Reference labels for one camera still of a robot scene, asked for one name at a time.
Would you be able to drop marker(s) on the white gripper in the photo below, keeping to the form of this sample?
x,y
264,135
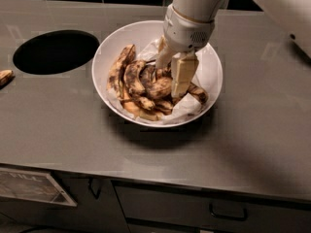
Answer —
x,y
185,33

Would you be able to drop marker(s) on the dark banana with long stem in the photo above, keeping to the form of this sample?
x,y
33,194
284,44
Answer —
x,y
157,82

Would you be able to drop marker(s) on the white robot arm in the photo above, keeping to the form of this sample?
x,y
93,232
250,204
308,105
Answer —
x,y
199,10

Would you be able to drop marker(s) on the spotted banana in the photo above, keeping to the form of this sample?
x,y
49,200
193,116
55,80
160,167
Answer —
x,y
116,71
134,87
198,93

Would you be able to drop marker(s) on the spotted banana right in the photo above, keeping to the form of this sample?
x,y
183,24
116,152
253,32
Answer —
x,y
198,93

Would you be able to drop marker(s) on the white bowl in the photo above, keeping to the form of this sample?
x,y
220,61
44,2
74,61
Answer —
x,y
145,34

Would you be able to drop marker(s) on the white paper bowl liner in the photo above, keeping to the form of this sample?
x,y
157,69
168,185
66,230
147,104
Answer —
x,y
166,104

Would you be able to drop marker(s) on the yellow banana bottom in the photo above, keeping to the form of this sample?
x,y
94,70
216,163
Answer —
x,y
140,106

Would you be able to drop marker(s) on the banana on counter left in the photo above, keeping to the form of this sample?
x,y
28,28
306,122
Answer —
x,y
6,76

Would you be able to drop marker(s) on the round black counter hole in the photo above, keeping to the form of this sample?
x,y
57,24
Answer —
x,y
55,52

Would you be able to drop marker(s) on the grey cabinet drawer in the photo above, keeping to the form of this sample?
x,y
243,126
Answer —
x,y
189,208

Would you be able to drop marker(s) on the framed sign on cabinet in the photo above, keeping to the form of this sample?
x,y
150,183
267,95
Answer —
x,y
35,186

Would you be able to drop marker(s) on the black cabinet door handle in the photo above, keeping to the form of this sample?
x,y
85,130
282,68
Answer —
x,y
94,187

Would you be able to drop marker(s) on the black drawer handle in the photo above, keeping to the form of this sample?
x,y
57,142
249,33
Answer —
x,y
228,211

